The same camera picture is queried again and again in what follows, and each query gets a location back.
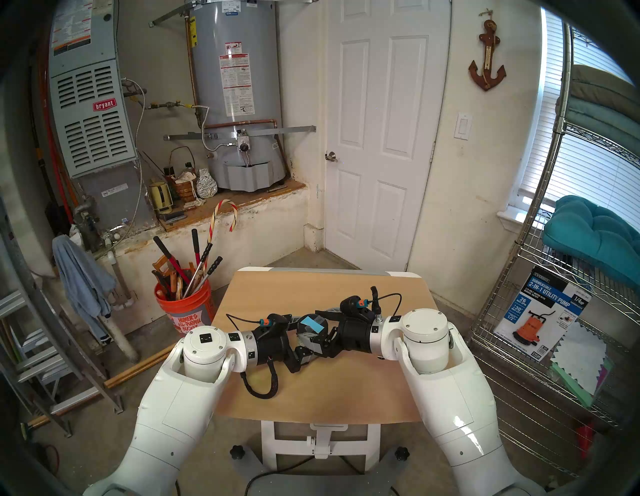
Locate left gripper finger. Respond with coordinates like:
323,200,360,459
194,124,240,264
293,347,322,370

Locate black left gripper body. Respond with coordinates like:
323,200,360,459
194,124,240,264
253,326,302,374

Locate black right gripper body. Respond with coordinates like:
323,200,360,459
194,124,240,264
336,316,378,353

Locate black jar lid blue tape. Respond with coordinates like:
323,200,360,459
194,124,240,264
296,315,331,346

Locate orange plastic bucket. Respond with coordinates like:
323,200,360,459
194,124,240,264
154,280,217,335

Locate black grip metal tool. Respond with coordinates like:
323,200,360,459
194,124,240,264
184,242,214,297
192,256,224,296

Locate striped candy cane decoration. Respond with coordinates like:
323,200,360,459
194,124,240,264
202,199,239,273

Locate wooden platform board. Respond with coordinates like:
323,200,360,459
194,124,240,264
160,180,307,232

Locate white PVC pipe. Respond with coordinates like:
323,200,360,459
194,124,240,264
97,250,141,363

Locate wooden pole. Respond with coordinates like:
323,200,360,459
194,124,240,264
27,345,177,431

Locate white panel door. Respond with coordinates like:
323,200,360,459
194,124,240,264
324,0,452,273

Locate crumpled foil bundle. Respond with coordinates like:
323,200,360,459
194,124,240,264
196,168,219,199

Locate utility pump box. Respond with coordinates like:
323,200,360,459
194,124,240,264
493,265,592,362

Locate yellow kettle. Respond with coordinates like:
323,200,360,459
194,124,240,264
148,180,174,215

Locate white window sill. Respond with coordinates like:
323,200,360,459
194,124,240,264
497,206,532,234

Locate blue hanging towel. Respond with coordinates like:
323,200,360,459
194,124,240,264
52,235,117,346

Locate white zigzag edged sheet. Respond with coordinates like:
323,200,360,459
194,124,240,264
551,320,608,396

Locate green foam sheet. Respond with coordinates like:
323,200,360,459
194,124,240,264
550,362,613,408

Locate flexible metal conduit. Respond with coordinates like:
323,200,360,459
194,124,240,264
107,77,147,251

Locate small red object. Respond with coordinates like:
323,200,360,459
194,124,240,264
575,421,597,459

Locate teal tufted cushion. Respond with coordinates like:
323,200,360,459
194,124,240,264
542,195,640,291

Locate red pipe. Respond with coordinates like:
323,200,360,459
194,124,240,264
37,45,76,221

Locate brass gas pipe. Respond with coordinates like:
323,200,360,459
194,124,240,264
131,97,201,112

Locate grey water heater tank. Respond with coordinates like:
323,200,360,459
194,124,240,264
189,0,288,192

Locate aluminium ladder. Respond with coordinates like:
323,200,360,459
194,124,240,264
0,200,124,438

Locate grey Bryant furnace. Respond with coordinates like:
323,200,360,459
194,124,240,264
48,0,157,233

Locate white window blinds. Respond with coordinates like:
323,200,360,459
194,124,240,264
520,7,640,231

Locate grey green folded cushion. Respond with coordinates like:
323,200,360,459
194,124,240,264
555,95,640,151

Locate olive folded cushion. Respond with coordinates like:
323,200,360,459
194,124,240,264
570,64,640,107

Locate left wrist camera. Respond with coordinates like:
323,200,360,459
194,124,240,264
259,313,295,332

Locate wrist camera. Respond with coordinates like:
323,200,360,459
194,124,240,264
339,296,377,322
259,313,295,332

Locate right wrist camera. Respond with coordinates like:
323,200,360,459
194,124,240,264
339,296,377,322

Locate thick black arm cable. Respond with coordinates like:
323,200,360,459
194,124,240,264
240,359,280,400

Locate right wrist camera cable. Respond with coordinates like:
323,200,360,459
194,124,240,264
369,286,403,317

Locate wooden saw handle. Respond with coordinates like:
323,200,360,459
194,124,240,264
152,255,176,301

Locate long red black tool handle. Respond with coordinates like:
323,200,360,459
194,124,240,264
153,236,192,287

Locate wicker basket with handle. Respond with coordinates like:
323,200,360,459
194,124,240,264
168,146,198,203

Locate straight metal heater strap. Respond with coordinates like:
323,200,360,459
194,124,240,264
164,126,317,141

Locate chrome wire shelf rack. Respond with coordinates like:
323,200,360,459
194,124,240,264
460,22,640,481

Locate rusty anchor wall decoration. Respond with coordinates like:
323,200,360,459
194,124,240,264
468,10,507,92

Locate angled metal heater strap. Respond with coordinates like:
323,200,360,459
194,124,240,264
149,0,321,28

